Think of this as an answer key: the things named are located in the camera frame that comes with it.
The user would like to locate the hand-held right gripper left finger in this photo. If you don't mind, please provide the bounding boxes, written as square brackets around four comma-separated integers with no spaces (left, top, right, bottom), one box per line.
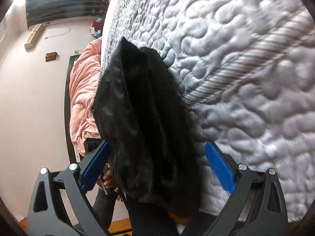
[27,138,112,236]

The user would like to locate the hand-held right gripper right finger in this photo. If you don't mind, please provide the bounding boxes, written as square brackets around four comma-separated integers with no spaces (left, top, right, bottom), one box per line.
[194,141,288,236]

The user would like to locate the black pants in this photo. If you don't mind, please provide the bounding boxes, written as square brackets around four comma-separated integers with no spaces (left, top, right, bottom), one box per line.
[92,37,205,217]

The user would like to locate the person's left forearm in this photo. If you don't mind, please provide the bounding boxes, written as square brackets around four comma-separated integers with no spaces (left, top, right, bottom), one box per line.
[92,189,128,236]

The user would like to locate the person's left hand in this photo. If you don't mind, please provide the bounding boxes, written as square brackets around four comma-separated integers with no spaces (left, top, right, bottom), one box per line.
[102,165,119,192]

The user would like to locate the person's leg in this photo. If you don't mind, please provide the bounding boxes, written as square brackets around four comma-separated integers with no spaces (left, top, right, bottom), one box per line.
[127,194,184,236]

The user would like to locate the pink fluffy blanket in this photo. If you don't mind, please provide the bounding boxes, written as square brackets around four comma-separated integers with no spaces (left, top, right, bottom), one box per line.
[69,0,116,156]

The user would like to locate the grey quilted mattress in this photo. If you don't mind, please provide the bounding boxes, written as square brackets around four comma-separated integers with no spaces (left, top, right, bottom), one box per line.
[100,0,315,224]

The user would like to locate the pile of colourful clothes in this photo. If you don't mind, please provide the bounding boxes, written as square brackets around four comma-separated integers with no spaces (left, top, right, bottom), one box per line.
[89,17,105,36]

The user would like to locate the dark patterned curtain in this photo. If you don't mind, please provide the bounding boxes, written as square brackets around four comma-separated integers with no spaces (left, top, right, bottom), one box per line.
[26,0,111,27]

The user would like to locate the white cable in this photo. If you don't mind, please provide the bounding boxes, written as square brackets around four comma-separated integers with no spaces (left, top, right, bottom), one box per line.
[45,26,72,40]

